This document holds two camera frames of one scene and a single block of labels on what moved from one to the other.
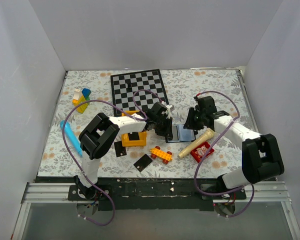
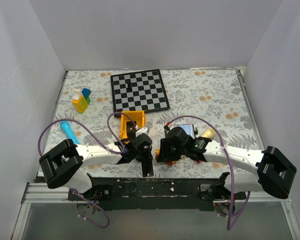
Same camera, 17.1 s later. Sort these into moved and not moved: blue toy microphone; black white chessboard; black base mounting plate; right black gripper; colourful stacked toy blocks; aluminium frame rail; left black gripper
Moved: left black gripper; right black gripper
Not moved: blue toy microphone; aluminium frame rail; black white chessboard; black base mounting plate; colourful stacked toy blocks
